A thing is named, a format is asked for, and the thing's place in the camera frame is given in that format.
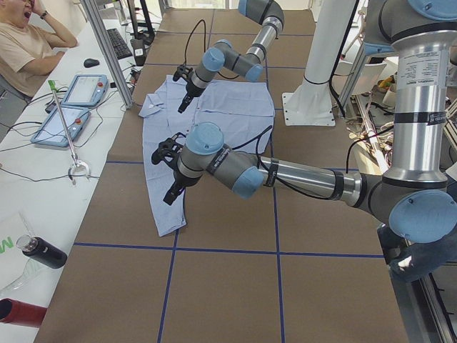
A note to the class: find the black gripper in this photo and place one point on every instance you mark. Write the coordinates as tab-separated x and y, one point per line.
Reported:
190	90
178	180

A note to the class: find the light blue striped shirt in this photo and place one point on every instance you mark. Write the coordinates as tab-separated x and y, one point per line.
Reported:
242	110

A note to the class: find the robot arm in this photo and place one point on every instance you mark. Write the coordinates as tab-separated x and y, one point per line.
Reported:
213	217
269	15

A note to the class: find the black keyboard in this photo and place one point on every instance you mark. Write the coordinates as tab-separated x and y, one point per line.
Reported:
121	49

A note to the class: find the reacher grabber tool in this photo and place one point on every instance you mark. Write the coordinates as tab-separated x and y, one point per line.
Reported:
77	163

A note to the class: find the upper teach pendant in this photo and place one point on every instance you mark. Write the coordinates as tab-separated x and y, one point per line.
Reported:
86	90

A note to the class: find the teach pendant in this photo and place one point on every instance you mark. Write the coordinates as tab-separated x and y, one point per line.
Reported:
86	90
52	133

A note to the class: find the black computer mouse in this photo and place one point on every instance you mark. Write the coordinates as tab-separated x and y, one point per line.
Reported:
89	63

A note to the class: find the lower teach pendant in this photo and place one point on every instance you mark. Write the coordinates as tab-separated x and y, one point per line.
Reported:
52	133

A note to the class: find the black water bottle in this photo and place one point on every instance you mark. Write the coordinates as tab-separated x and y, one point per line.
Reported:
41	251

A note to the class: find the seated person beige shirt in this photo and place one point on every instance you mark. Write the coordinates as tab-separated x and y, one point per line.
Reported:
29	33

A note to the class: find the red cylinder bottle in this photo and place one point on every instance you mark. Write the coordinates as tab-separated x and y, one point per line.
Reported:
21	313

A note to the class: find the standing person in jeans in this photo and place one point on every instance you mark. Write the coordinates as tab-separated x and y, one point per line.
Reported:
419	259

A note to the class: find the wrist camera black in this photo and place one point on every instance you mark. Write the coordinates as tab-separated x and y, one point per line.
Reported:
168	151
182	72

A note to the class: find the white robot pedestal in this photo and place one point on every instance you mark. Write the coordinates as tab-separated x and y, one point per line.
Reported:
310	104

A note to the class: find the aluminium frame column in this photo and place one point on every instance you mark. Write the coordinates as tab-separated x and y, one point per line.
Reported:
102	37

